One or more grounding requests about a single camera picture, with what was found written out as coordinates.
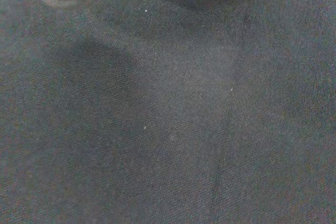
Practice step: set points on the black bench cloth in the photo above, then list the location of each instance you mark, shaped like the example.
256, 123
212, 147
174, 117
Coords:
168, 116

